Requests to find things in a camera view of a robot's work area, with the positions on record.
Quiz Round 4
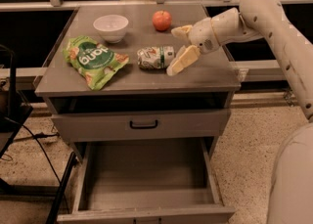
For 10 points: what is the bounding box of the white ceramic bowl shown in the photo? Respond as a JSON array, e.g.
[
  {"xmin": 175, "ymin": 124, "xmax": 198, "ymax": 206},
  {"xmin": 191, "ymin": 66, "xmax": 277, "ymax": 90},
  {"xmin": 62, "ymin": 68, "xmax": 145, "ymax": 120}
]
[{"xmin": 93, "ymin": 15, "xmax": 129, "ymax": 43}]

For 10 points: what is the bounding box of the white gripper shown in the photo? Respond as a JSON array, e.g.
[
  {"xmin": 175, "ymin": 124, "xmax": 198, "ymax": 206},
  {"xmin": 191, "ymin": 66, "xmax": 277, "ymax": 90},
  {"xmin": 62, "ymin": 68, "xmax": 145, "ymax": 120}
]
[{"xmin": 166, "ymin": 18, "xmax": 220, "ymax": 76}]

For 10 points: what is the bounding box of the open grey middle drawer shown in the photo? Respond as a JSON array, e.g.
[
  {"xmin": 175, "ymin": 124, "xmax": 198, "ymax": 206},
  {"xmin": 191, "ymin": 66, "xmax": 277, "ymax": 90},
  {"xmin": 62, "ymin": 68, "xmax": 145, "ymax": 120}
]
[{"xmin": 58, "ymin": 138, "xmax": 235, "ymax": 224}]

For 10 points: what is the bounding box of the grey drawer cabinet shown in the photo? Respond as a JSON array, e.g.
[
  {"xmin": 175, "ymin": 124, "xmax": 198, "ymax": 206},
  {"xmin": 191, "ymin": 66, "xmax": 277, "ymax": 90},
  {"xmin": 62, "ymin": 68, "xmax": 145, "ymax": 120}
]
[{"xmin": 34, "ymin": 4, "xmax": 242, "ymax": 224}]

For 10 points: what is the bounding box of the closed grey top drawer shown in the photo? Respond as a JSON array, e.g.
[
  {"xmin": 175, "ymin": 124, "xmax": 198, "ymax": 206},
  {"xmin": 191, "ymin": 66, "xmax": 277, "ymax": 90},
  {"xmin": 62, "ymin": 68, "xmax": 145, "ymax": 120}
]
[{"xmin": 52, "ymin": 109, "xmax": 230, "ymax": 143}]

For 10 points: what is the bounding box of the crushed 7up can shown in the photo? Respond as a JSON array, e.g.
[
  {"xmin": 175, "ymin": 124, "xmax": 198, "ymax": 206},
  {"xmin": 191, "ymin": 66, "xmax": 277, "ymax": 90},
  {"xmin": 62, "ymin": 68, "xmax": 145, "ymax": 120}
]
[{"xmin": 137, "ymin": 46, "xmax": 175, "ymax": 69}]

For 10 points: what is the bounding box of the green chip bag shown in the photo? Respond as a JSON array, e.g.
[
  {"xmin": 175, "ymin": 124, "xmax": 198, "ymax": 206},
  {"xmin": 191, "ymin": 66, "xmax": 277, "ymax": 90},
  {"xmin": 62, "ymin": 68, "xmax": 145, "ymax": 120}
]
[{"xmin": 63, "ymin": 35, "xmax": 129, "ymax": 91}]

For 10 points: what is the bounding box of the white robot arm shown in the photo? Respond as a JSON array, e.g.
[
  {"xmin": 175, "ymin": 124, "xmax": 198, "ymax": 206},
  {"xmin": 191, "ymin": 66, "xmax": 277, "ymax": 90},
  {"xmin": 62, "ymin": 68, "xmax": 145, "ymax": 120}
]
[{"xmin": 167, "ymin": 0, "xmax": 313, "ymax": 224}]

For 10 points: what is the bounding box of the red apple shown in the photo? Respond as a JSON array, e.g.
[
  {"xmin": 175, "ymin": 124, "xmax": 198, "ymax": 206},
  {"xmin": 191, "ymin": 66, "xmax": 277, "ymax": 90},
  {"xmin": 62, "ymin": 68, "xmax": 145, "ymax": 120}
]
[{"xmin": 153, "ymin": 11, "xmax": 172, "ymax": 31}]

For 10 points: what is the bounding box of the black chair frame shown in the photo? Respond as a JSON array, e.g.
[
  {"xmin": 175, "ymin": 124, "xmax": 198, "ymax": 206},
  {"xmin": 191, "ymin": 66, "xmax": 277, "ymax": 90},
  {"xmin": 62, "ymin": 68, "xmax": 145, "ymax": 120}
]
[{"xmin": 0, "ymin": 45, "xmax": 76, "ymax": 224}]

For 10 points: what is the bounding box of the black cable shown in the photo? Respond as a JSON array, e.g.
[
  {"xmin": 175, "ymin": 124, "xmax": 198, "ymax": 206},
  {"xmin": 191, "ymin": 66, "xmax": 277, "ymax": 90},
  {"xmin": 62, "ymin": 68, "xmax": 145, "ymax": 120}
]
[{"xmin": 3, "ymin": 116, "xmax": 71, "ymax": 212}]

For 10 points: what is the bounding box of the black drawer handle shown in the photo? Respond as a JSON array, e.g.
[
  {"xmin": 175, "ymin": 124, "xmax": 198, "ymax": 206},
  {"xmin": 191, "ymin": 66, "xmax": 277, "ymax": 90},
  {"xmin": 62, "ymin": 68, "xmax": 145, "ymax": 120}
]
[{"xmin": 129, "ymin": 120, "xmax": 158, "ymax": 130}]

